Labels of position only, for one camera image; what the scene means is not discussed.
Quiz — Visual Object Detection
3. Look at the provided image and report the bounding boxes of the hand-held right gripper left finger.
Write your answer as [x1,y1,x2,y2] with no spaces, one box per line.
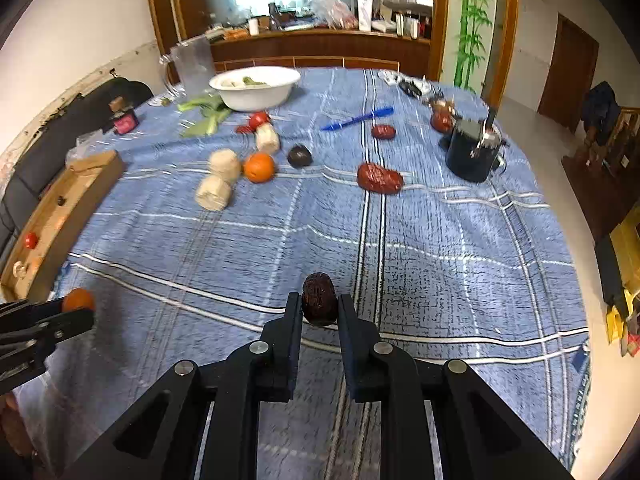
[60,292,305,480]

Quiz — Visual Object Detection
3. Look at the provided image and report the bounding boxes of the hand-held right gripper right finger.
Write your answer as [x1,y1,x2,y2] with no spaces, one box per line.
[337,294,576,480]

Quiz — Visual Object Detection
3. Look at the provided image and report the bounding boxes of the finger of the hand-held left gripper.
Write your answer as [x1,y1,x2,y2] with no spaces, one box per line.
[0,309,96,361]
[0,299,68,322]

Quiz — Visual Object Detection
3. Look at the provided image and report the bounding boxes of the wooden tray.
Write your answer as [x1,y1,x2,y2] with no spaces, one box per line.
[0,150,126,303]

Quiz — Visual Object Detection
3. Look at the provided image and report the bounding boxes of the large red date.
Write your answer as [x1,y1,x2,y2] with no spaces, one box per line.
[356,162,405,195]

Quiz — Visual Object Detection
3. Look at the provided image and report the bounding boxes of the small orange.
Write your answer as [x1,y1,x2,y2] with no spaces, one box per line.
[243,152,277,184]

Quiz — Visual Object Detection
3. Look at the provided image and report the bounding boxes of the person's left hand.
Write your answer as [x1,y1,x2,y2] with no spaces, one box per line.
[0,392,33,461]

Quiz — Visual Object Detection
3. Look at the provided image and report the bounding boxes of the clear plastic bag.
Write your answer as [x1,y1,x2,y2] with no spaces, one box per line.
[65,130,108,163]

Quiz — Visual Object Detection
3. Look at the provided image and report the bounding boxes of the black sofa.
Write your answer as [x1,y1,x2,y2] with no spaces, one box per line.
[0,79,156,261]

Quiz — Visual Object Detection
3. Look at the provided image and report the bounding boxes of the black jar with pink label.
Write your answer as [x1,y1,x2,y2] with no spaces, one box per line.
[110,96,138,135]

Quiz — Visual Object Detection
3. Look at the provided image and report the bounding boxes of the black cylindrical pot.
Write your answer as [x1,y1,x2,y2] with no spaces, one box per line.
[445,106,506,184]

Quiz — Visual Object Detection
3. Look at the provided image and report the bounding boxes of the blue pen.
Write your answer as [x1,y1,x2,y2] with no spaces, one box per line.
[320,105,395,132]

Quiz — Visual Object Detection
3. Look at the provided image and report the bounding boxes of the green leek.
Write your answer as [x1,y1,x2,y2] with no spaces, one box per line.
[177,96,233,138]

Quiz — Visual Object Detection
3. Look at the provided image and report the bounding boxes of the white bowl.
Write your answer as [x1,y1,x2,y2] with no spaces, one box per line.
[209,66,302,112]

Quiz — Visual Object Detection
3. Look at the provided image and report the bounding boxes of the small dark object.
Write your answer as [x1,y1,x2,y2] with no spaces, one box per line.
[397,77,433,97]

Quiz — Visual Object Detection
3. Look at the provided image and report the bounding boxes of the clear plastic pitcher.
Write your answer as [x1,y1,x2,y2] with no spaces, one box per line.
[159,37,217,103]

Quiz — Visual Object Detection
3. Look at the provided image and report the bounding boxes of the wooden cabinet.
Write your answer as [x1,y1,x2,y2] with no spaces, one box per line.
[144,0,451,81]

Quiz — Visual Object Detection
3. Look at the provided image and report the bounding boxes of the wooden stair railing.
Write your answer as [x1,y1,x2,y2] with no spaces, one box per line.
[562,105,640,241]

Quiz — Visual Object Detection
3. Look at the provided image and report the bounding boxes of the plastic bag with red contents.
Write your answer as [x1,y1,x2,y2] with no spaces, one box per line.
[307,0,358,30]

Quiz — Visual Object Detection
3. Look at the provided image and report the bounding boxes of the white tube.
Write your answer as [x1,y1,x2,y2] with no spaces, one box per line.
[356,0,376,31]

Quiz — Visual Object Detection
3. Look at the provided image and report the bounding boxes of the brown wooden door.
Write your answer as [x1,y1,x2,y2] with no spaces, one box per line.
[537,12,600,133]

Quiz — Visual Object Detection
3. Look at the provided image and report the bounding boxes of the dark blue jacket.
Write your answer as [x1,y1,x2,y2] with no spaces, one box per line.
[582,81,621,136]

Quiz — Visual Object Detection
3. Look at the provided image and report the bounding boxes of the gold metal frame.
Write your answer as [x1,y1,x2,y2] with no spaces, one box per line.
[595,220,640,311]

